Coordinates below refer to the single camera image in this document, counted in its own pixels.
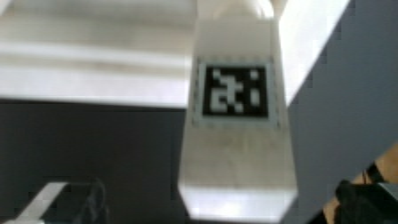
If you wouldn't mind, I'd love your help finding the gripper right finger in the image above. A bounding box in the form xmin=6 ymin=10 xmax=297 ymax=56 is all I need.
xmin=334 ymin=164 xmax=398 ymax=224

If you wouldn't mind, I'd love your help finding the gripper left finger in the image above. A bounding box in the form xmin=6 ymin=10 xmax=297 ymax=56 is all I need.
xmin=11 ymin=180 xmax=110 ymax=224

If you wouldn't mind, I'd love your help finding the white table leg with tag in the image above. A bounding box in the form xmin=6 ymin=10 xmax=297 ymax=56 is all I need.
xmin=178 ymin=0 xmax=299 ymax=224

